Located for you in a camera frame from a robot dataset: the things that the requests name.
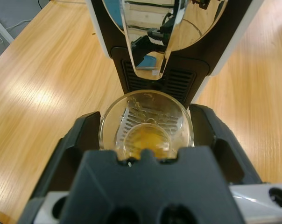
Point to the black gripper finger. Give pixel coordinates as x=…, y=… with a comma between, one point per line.
x=61, y=163
x=225, y=151

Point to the clear glass cup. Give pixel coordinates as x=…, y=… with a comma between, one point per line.
x=155, y=112

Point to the white capsule coffee machine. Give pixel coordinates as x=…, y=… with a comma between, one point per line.
x=225, y=35

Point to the grey metal leg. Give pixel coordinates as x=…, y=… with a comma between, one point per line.
x=2, y=28

